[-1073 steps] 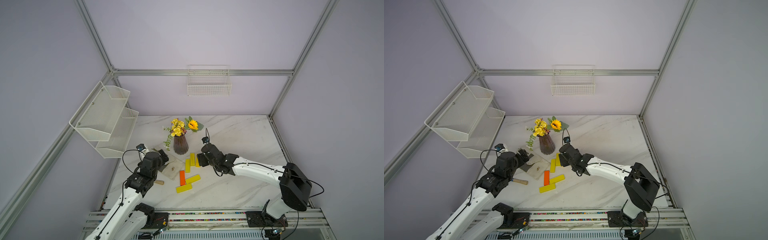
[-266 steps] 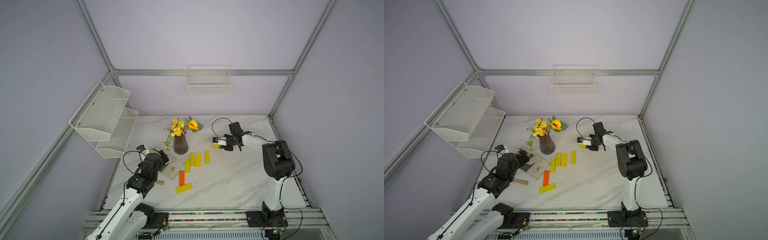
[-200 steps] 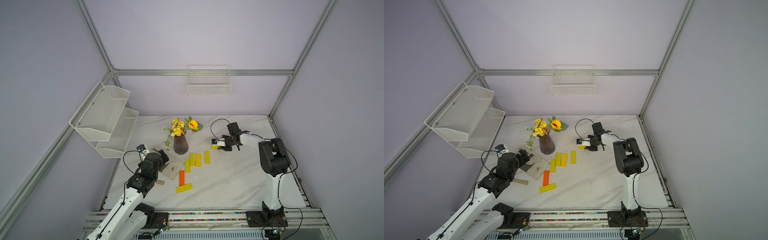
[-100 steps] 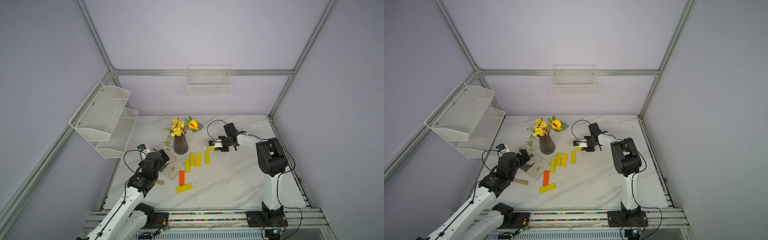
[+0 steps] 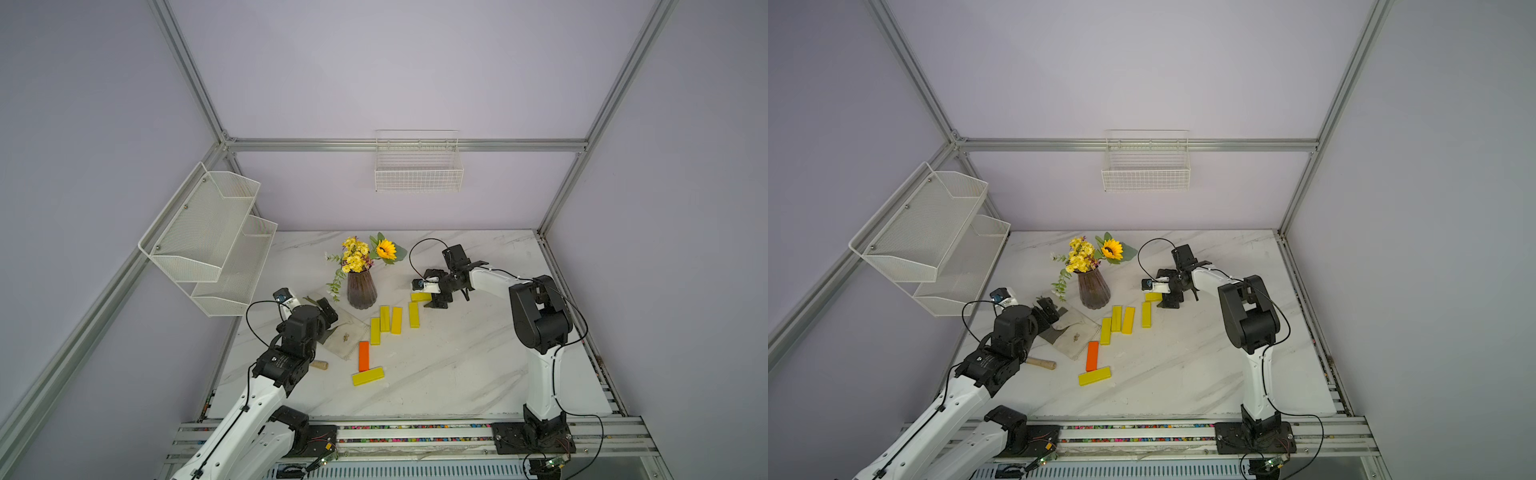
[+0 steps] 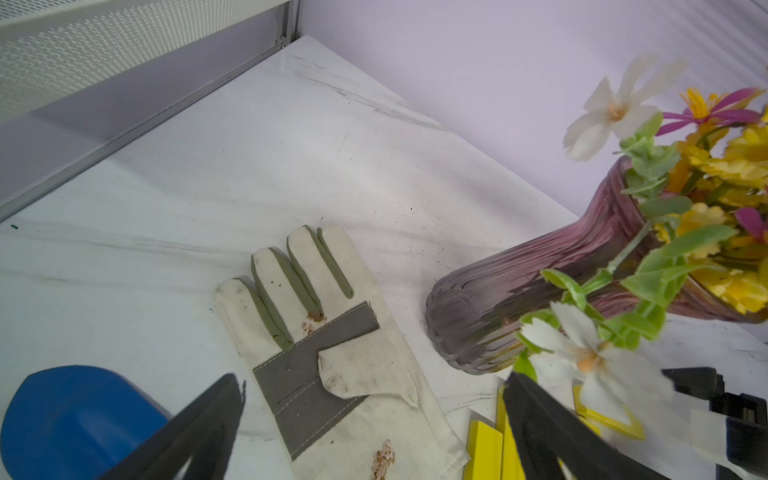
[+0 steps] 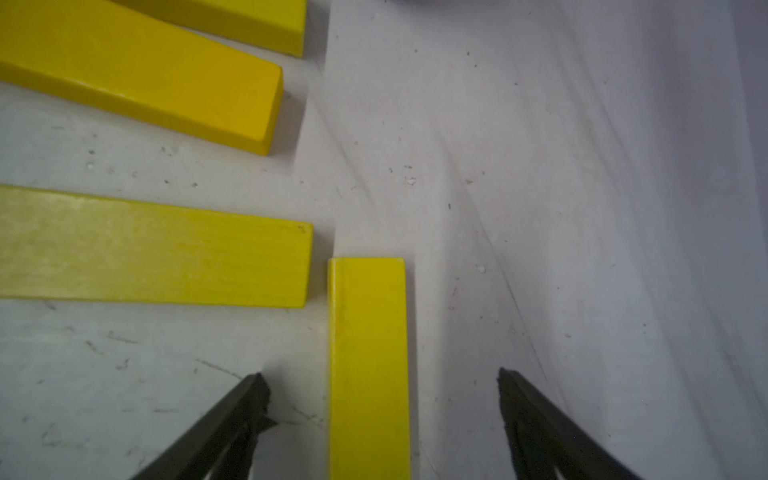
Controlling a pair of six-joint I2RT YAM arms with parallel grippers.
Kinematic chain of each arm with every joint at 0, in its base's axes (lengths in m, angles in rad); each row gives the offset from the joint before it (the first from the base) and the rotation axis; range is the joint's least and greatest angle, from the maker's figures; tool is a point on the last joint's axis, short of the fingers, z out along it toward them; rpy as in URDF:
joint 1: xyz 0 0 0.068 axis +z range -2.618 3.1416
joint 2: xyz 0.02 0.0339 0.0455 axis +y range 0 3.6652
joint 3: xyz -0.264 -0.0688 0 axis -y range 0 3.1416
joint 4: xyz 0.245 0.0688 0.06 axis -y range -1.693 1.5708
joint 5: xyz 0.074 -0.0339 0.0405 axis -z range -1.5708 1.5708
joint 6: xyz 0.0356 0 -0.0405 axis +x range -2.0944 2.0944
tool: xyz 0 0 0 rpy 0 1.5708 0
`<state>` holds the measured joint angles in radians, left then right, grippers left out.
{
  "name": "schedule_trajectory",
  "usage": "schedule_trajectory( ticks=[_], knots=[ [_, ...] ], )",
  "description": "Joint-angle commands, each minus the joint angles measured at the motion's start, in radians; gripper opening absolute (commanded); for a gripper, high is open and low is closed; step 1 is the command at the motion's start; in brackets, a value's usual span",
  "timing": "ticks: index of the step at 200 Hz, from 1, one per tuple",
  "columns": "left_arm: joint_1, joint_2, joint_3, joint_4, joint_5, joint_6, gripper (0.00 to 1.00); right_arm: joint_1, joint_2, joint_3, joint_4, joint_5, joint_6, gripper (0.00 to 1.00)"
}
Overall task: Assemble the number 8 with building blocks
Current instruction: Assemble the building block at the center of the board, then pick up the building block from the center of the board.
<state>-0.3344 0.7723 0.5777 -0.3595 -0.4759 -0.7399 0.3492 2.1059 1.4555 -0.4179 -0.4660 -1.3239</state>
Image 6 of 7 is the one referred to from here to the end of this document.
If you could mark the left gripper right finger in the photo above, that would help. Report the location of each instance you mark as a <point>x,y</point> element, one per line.
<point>549,437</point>

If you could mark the purple ribbed glass vase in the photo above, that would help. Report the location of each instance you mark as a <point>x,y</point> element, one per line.
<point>528,288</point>

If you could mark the yellow artificial flower bouquet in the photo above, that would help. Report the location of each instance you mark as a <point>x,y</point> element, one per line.
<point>716,136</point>

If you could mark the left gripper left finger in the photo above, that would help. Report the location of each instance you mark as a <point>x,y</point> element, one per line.
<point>197,442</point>

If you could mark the blue trowel wooden handle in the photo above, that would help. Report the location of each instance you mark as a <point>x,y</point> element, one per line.
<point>75,422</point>

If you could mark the white two-tier mesh shelf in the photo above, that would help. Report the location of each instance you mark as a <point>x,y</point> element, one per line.
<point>52,49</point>

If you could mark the white grey work glove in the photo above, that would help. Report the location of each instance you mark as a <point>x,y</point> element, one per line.
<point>347,394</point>

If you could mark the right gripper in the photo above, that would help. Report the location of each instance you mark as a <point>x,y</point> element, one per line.
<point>732,433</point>

